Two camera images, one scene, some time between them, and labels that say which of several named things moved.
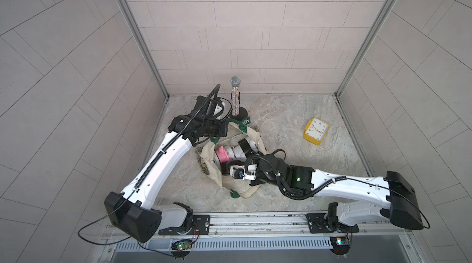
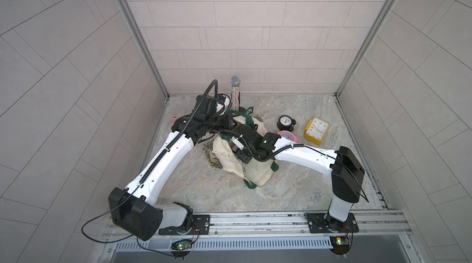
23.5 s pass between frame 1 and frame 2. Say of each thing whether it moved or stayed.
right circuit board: stayed
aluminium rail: stayed
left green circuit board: stayed
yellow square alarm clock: stayed
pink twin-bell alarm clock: moved
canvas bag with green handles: moved
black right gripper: moved
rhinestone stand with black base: stayed
